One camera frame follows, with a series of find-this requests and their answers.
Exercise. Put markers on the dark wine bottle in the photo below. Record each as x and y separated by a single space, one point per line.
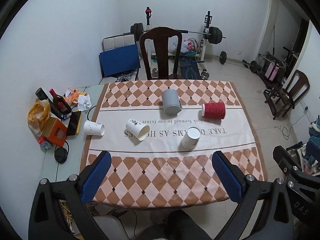
60 103

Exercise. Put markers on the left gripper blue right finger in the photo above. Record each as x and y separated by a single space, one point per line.
230 176

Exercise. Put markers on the pile of blue clothes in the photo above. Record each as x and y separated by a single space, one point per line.
310 151

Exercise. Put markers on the white weight bench rack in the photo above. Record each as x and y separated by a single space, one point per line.
207 22

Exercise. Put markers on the barbell on floor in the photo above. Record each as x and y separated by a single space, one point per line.
252 66

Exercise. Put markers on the blue folding chair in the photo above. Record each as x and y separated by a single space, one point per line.
120 57

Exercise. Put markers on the black box behind bottle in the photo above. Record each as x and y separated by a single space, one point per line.
40 93

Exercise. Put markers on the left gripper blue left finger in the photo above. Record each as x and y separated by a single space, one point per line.
92 176

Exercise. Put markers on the black smartphone yellow case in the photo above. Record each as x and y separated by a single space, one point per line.
73 123

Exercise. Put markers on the white paper cup lying left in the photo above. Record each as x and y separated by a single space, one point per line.
93 128

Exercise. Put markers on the white paper cup with print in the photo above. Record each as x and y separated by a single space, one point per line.
191 138

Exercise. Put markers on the crumpled white tissue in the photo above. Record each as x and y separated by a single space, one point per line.
84 103

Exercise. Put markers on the barbell on rack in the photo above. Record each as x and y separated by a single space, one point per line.
213 36

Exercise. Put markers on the chrome dumbbell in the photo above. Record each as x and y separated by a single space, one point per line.
204 75

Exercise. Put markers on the dark wooden chair by door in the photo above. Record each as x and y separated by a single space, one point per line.
283 99

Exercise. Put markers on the red paper cup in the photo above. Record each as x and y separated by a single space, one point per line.
214 110

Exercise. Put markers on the white paper cup lying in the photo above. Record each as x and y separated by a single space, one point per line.
138 129
93 128

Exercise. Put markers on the black round lid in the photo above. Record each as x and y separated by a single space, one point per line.
60 155

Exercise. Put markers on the white red plastic bag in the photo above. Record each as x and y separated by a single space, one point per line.
188 45

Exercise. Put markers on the blue black exercise mat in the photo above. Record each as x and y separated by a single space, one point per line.
189 69

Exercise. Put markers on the grey ribbed mug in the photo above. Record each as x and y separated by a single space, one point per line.
171 102

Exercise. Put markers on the pink exercise machine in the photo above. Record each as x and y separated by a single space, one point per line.
272 71

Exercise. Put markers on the yellow plastic bag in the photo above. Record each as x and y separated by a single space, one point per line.
37 116

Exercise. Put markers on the orange gift box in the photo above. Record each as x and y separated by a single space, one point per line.
55 131

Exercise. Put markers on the checkered brown pink tablecloth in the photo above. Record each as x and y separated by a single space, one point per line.
159 171

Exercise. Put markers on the white paper cup lying centre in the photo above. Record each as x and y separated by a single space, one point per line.
138 129

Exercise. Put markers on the orange snack wrapper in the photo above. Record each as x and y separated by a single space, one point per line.
71 95

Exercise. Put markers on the small blue white packet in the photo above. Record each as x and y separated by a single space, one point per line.
45 143

